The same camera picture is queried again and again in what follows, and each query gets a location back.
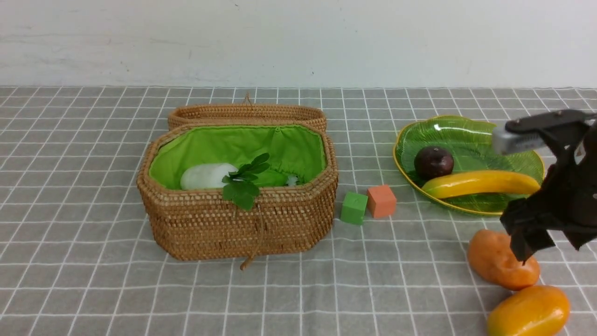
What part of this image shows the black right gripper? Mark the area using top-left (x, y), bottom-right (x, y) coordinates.
top-left (500, 125), bottom-right (596, 264)

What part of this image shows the orange-brown potato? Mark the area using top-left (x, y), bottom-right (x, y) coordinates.
top-left (467, 229), bottom-right (540, 291)

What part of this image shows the orange mango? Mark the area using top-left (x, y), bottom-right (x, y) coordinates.
top-left (487, 285), bottom-right (571, 336)

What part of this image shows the yellow banana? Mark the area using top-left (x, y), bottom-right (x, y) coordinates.
top-left (421, 170), bottom-right (540, 199)

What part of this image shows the dark purple plum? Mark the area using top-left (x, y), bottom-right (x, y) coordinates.
top-left (414, 146), bottom-right (455, 181)

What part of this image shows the green leafy vegetable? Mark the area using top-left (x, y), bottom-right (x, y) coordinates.
top-left (222, 153), bottom-right (270, 211)

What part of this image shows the white radish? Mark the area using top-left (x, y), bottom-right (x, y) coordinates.
top-left (180, 162), bottom-right (237, 190)

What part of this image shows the green chayote vegetable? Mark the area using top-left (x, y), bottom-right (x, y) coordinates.
top-left (253, 169), bottom-right (289, 188)

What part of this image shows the green glass leaf plate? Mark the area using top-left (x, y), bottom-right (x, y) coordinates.
top-left (394, 115), bottom-right (545, 216)

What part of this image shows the orange foam cube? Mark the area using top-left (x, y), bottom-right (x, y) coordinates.
top-left (367, 185), bottom-right (397, 218)

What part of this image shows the green foam cube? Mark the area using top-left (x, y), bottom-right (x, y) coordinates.
top-left (340, 192), bottom-right (368, 225)

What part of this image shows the woven basket lid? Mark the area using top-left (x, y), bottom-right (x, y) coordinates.
top-left (167, 94), bottom-right (327, 132)

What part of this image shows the woven rattan basket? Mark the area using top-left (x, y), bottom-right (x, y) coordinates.
top-left (137, 122), bottom-right (339, 269)

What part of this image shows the grey checkered tablecloth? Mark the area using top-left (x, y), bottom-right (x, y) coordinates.
top-left (0, 87), bottom-right (596, 336)

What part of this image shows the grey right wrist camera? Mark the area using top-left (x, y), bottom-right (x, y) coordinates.
top-left (492, 110), bottom-right (597, 155)

